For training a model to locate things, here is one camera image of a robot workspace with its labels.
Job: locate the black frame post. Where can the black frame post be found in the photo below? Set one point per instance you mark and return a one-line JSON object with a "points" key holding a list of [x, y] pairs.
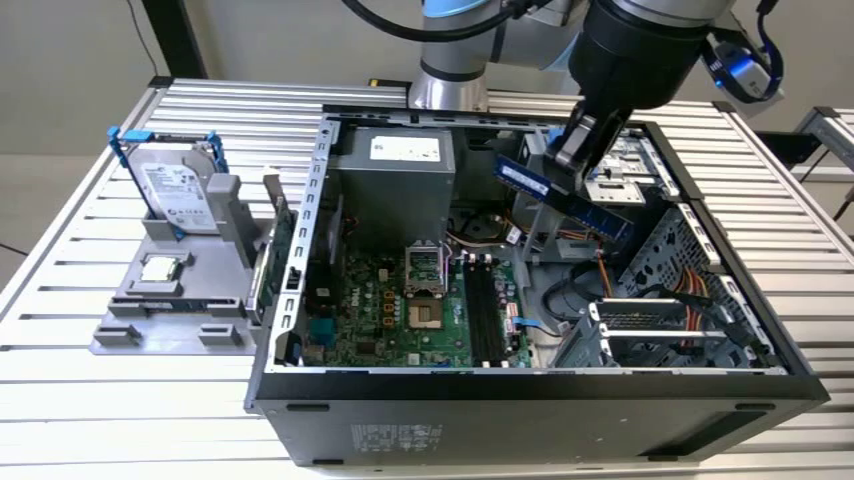
{"points": [[175, 40]]}

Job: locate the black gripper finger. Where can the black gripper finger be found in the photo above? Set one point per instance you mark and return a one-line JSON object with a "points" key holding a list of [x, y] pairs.
{"points": [[610, 135], [568, 177]]}

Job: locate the green motherboard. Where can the green motherboard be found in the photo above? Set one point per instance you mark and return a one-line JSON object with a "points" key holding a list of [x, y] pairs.
{"points": [[374, 340]]}

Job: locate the blue drive bay latch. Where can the blue drive bay latch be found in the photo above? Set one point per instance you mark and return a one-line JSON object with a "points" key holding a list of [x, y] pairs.
{"points": [[554, 135]]}

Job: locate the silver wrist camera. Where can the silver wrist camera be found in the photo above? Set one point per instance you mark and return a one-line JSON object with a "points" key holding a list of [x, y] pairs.
{"points": [[576, 137], [761, 82]]}

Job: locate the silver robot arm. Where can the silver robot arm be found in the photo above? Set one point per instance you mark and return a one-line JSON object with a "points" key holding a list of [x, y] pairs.
{"points": [[454, 60]]}

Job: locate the grey metal disk bay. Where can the grey metal disk bay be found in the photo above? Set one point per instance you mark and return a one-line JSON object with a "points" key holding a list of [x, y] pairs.
{"points": [[668, 334]]}

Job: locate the CPU socket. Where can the CPU socket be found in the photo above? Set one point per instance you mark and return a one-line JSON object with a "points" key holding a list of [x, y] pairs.
{"points": [[427, 315]]}

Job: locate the black table corner cap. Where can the black table corner cap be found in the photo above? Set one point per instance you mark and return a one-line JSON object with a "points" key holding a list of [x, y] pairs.
{"points": [[161, 81], [724, 107]]}

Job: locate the thin metal locking lever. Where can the thin metal locking lever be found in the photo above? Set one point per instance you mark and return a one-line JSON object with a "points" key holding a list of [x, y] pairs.
{"points": [[447, 270]]}

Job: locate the green graphics card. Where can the green graphics card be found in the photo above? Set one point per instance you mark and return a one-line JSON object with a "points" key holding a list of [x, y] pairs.
{"points": [[287, 230]]}

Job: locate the hard disk in blue carrier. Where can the hard disk in blue carrier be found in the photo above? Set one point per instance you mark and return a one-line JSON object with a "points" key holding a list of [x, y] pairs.
{"points": [[174, 190]]}

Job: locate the blue plug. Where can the blue plug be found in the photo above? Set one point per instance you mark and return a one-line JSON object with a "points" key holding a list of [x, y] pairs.
{"points": [[528, 322]]}

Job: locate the grey power supply unit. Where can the grey power supply unit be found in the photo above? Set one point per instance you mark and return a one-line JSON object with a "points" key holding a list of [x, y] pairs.
{"points": [[394, 200]]}

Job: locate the silver CPU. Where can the silver CPU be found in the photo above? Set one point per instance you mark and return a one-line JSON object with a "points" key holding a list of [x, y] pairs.
{"points": [[159, 270]]}

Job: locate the black round fan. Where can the black round fan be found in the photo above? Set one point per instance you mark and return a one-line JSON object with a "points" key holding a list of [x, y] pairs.
{"points": [[482, 227]]}

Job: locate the black PC case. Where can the black PC case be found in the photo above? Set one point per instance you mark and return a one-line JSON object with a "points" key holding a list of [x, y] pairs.
{"points": [[534, 425]]}

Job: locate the silver slatted side table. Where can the silver slatted side table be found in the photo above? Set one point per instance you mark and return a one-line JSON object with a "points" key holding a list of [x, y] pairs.
{"points": [[828, 122]]}

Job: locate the yellow tipped plug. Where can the yellow tipped plug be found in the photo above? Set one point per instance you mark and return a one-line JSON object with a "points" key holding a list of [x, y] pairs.
{"points": [[378, 82]]}

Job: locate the grey parts rack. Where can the grey parts rack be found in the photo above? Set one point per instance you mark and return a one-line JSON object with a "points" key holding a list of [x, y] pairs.
{"points": [[201, 280]]}

